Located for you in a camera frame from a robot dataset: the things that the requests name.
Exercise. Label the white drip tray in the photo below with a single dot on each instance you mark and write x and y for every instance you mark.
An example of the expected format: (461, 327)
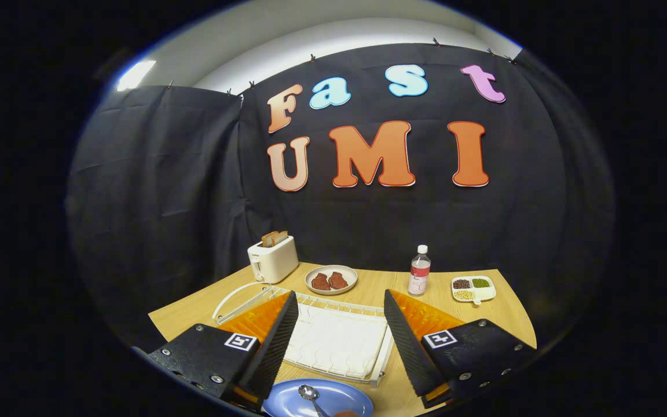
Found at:
(336, 341)

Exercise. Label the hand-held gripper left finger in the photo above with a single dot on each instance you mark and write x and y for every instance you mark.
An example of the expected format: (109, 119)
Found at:
(275, 347)

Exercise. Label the pile of yellow beans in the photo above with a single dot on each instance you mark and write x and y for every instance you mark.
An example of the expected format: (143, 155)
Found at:
(464, 295)

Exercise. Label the white toaster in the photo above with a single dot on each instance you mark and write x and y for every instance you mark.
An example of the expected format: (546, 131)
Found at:
(275, 263)

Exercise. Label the toasted bread slice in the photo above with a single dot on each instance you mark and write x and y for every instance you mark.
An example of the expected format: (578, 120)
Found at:
(268, 238)
(281, 236)

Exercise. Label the brown meat piece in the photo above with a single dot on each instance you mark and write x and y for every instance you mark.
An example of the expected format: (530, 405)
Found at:
(338, 280)
(320, 282)

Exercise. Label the beige round plate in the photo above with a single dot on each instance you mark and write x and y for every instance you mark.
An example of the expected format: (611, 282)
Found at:
(333, 269)

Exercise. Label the pile of green beans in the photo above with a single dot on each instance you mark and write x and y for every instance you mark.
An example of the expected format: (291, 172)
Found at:
(480, 282)

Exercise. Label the row of black cloth clips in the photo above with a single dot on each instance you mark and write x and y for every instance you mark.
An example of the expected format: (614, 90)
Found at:
(312, 57)

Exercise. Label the clear bottle with red label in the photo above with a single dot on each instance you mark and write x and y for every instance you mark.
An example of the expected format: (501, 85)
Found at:
(419, 275)

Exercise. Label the white divided dish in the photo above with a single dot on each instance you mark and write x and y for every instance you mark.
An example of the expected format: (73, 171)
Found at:
(487, 292)

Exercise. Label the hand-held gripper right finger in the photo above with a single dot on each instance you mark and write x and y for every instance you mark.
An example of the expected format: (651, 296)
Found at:
(406, 341)

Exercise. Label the pile of red beans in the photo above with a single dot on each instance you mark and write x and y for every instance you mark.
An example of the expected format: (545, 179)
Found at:
(461, 284)

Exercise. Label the blue plate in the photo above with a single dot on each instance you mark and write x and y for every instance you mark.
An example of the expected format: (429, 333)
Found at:
(345, 397)

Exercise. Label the ceiling light strip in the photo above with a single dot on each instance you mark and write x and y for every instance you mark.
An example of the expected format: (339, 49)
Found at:
(135, 75)

